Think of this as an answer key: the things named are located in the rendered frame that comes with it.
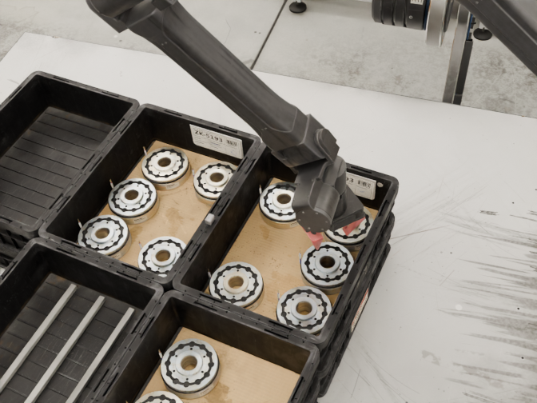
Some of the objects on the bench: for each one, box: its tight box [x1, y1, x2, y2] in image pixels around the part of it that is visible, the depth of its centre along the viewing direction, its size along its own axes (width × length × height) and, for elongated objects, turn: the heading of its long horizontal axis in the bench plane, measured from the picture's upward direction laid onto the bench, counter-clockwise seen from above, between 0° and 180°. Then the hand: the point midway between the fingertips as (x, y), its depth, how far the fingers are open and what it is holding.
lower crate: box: [316, 217, 395, 398], centre depth 149 cm, size 40×30×12 cm
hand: (330, 237), depth 132 cm, fingers open, 6 cm apart
